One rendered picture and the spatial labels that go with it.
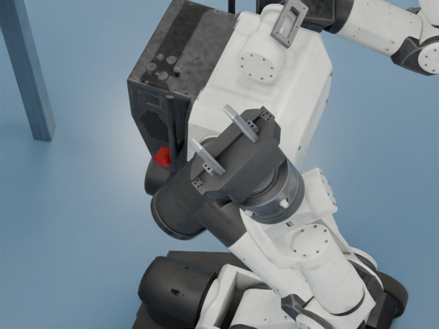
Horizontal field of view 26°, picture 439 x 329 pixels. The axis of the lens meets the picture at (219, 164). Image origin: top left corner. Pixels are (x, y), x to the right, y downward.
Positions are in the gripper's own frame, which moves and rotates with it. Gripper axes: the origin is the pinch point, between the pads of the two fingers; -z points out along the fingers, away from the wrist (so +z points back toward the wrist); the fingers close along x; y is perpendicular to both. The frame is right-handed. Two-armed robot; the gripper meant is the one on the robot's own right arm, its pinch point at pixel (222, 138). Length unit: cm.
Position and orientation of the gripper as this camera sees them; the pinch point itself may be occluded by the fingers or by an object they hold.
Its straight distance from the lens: 109.6
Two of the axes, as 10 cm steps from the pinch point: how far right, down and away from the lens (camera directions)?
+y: 5.9, 6.0, -5.4
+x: 7.1, -7.0, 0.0
